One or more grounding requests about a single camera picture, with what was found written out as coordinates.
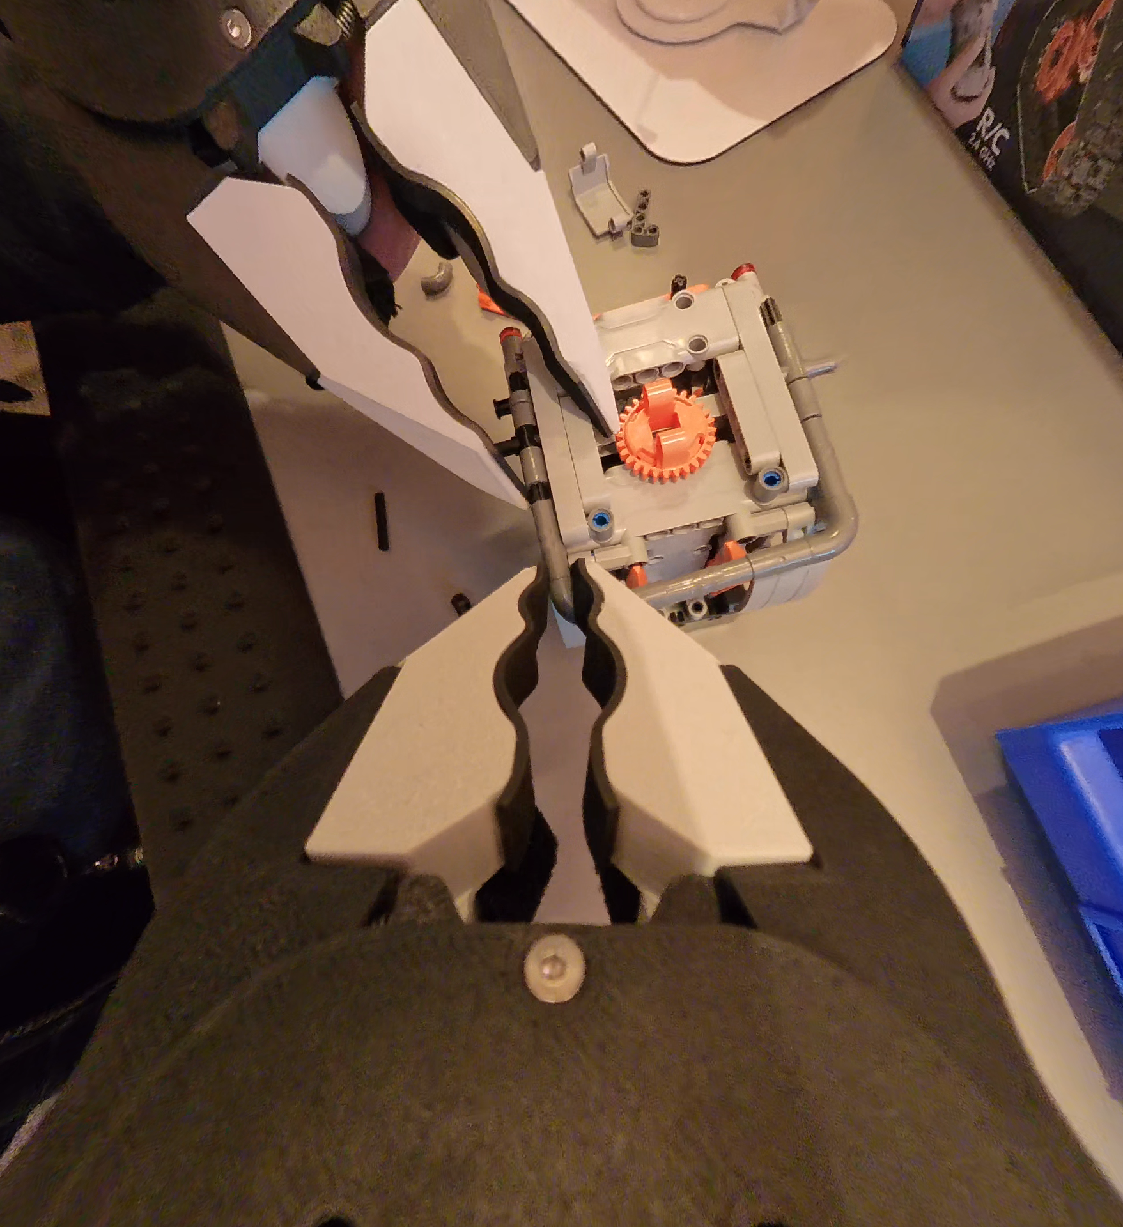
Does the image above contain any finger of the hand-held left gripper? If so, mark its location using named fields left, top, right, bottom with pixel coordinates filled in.
left=188, top=169, right=534, bottom=509
left=357, top=0, right=620, bottom=437

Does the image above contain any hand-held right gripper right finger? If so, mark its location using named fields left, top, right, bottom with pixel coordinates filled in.
left=578, top=562, right=812, bottom=925

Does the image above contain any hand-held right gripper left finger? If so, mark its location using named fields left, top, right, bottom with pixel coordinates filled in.
left=303, top=566, right=547, bottom=925

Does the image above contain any dark grey axle pin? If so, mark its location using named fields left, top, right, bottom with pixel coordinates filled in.
left=600, top=542, right=821, bottom=618

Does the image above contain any dark grey elbow connector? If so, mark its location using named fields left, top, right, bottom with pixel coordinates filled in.
left=543, top=546, right=601, bottom=624

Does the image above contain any grey axle rod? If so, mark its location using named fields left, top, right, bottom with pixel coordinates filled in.
left=500, top=330, right=566, bottom=567
left=763, top=297, right=846, bottom=504

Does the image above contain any grey white toy robot model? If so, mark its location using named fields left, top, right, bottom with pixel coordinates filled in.
left=504, top=265, right=861, bottom=630

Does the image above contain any person's left forearm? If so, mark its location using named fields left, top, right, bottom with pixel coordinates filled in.
left=0, top=58, right=236, bottom=384

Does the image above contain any person's left hand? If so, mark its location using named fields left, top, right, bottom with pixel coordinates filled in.
left=357, top=202, right=428, bottom=292

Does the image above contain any light grey curved panel piece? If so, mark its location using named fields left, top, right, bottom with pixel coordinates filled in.
left=567, top=144, right=632, bottom=241

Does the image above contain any white stand base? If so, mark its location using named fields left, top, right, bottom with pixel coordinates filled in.
left=504, top=0, right=901, bottom=163

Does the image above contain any blue storage bin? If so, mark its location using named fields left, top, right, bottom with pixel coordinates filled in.
left=997, top=700, right=1123, bottom=1094

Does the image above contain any blue robot kit box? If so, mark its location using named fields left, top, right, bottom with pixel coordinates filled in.
left=901, top=0, right=1123, bottom=433

